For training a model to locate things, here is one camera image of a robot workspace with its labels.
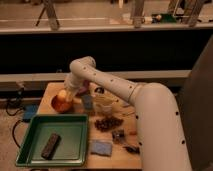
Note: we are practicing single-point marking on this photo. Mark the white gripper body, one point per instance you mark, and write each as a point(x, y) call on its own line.
point(72, 84)

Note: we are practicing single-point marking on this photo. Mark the yellow red apple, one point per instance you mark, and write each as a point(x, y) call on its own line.
point(62, 95)

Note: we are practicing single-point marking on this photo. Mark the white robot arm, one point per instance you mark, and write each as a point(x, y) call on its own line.
point(161, 138)

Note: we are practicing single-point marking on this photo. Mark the purple bowl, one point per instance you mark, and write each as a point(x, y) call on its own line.
point(84, 89)

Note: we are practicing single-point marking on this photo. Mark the red bowl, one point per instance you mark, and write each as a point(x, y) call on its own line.
point(60, 106)

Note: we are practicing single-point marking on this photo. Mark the blue can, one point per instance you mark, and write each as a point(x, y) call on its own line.
point(87, 102)

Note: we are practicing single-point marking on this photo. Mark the blue box on floor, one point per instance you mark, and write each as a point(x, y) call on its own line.
point(30, 111)

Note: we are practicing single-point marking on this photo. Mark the bunch of dark grapes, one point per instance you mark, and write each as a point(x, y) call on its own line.
point(107, 123)

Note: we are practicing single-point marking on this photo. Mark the dark rectangular block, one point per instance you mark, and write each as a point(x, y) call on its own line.
point(50, 146)

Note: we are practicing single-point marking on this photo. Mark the green plastic tray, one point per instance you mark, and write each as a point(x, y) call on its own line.
point(71, 150)

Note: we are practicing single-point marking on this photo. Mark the blue sponge cloth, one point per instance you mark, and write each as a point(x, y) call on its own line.
point(101, 148)

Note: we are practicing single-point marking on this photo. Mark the small dark metallic object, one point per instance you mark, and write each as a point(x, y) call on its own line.
point(118, 136)

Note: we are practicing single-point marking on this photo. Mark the small black object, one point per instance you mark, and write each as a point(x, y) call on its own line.
point(132, 149)

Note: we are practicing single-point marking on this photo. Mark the black ring object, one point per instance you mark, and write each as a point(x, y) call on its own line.
point(99, 90)

